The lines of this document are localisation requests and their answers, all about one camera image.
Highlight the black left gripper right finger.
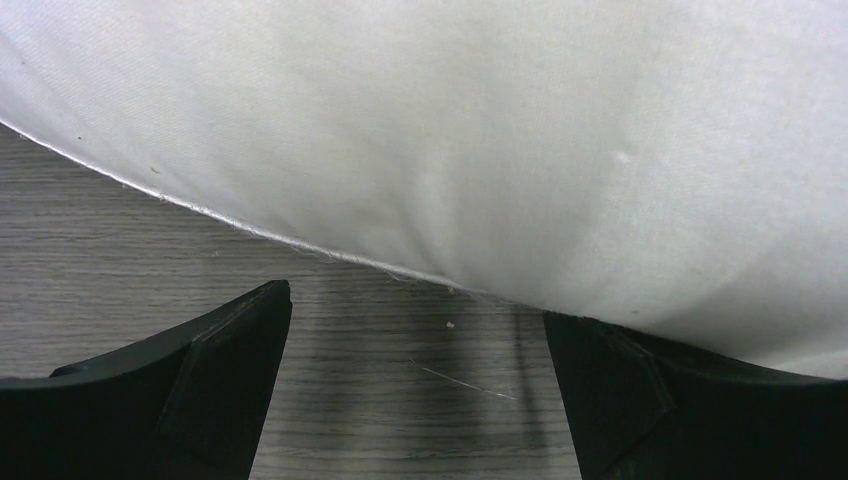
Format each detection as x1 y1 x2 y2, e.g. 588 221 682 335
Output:
543 312 847 479

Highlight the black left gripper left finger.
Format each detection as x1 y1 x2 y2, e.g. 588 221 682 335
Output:
1 280 292 479

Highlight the white pillow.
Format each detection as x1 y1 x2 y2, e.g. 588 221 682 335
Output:
1 1 847 379

